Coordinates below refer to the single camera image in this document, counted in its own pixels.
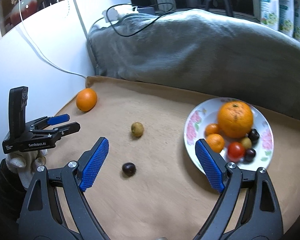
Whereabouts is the refill pouch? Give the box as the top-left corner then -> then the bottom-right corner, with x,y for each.
260,0 -> 279,31
293,0 -> 300,42
279,0 -> 294,37

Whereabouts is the white gloved left hand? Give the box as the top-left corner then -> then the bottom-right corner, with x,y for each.
5,150 -> 48,189

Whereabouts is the brown kiwi berry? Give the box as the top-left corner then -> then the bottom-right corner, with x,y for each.
240,137 -> 252,150
131,122 -> 144,138

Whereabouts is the large rough orange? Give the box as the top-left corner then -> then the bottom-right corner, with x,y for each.
217,101 -> 254,139

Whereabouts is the large smooth orange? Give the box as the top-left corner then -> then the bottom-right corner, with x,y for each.
76,88 -> 98,112

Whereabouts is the white floral plate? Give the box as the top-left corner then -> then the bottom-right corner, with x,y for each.
184,98 -> 274,173

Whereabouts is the small mandarin with stem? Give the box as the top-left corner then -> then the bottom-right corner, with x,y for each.
205,133 -> 225,153

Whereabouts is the dark plum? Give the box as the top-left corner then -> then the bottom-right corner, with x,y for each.
244,148 -> 256,163
122,162 -> 136,177
248,128 -> 260,144

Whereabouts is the white cable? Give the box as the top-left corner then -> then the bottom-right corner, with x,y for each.
16,0 -> 87,79

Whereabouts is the red tomato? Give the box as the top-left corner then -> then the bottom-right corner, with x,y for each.
227,142 -> 245,163

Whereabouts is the small orange kumquat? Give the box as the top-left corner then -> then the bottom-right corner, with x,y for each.
205,123 -> 220,136

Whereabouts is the black cable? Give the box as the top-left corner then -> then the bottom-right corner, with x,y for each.
106,2 -> 175,38

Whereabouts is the red white vase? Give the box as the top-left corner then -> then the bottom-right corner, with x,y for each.
1,0 -> 38,32

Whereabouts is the grey blanket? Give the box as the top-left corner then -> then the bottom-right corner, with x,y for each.
88,9 -> 300,120

